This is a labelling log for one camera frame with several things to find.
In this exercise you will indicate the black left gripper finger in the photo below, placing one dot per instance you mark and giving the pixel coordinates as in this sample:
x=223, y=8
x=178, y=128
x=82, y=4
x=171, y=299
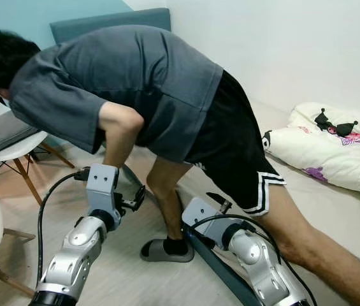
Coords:
x=139, y=196

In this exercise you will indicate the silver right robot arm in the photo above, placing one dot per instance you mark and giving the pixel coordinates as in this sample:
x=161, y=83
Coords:
x=262, y=261

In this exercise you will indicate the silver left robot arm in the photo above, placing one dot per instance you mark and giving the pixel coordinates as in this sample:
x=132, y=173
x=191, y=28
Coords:
x=78, y=255

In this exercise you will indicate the grey slipper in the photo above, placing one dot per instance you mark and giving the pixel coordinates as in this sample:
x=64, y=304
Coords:
x=160, y=252

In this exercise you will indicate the person in grey shirt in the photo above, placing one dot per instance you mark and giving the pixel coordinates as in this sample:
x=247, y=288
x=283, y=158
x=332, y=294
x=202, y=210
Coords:
x=129, y=76

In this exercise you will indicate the teal upholstered headboard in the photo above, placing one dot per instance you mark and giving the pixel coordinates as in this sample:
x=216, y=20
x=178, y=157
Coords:
x=109, y=22

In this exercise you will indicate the cream cartoon print comforter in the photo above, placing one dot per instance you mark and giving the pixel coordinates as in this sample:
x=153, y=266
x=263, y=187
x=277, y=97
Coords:
x=320, y=156

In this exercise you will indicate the beige bed mattress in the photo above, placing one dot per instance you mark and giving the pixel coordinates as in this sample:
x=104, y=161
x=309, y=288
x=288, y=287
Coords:
x=332, y=217

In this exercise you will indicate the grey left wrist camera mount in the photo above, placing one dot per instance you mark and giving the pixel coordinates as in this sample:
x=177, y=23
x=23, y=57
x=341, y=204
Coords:
x=102, y=188

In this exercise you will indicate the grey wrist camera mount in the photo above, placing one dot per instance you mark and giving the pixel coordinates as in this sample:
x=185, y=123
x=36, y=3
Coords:
x=202, y=220
x=102, y=188

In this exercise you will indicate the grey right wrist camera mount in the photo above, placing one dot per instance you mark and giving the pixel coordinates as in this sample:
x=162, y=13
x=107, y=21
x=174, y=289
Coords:
x=202, y=220

